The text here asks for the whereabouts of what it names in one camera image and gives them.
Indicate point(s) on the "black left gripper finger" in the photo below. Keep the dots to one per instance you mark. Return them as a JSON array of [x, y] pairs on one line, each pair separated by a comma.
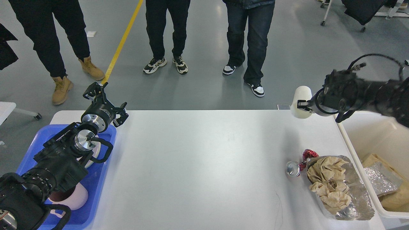
[[96, 91], [120, 115]]

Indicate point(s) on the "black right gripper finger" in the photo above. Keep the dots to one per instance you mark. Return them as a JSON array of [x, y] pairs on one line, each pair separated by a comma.
[[304, 105]]

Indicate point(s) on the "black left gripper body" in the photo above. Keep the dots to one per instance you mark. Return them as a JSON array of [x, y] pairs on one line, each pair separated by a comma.
[[99, 114]]

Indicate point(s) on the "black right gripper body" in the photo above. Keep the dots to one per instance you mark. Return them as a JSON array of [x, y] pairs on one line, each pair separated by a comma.
[[316, 105]]

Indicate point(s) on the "white paper cup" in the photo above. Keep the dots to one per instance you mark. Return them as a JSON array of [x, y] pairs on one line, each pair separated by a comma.
[[301, 93]]

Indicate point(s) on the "pink plate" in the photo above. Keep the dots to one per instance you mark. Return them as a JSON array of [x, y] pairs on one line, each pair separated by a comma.
[[95, 151]]

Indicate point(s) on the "crushed red soda can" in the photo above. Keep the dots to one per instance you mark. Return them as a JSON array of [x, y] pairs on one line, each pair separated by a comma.
[[294, 168]]

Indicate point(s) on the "foil tray with brown paper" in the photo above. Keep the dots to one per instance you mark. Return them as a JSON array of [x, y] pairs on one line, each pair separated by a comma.
[[339, 190]]

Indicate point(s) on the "pink mug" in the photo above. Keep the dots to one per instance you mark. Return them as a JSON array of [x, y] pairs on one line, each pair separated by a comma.
[[74, 198]]

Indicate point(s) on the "aluminium foil sheet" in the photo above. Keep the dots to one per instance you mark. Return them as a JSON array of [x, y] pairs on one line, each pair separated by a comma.
[[383, 181]]

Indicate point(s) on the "brown paper bag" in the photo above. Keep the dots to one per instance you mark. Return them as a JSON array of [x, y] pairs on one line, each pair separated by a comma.
[[397, 201]]

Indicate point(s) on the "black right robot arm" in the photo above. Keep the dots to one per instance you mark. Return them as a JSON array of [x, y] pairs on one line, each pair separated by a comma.
[[343, 93]]

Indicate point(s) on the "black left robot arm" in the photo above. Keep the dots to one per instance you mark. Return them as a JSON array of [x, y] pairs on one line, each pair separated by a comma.
[[61, 165]]

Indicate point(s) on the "floor outlet plates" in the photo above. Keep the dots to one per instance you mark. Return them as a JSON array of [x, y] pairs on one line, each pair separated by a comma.
[[283, 106]]

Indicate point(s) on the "white plastic bin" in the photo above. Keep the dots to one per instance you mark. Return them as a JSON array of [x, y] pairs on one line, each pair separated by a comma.
[[368, 132]]

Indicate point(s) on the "white side table left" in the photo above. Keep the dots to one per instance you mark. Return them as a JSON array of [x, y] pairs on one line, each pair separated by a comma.
[[6, 108]]

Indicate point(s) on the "person in tan boots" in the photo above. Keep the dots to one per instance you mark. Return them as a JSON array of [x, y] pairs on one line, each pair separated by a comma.
[[37, 19]]

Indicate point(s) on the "white office chair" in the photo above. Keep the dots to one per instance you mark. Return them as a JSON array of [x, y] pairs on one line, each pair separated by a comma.
[[364, 10]]

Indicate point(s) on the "person in dark jeans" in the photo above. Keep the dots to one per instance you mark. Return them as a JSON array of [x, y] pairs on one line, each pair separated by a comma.
[[249, 23]]

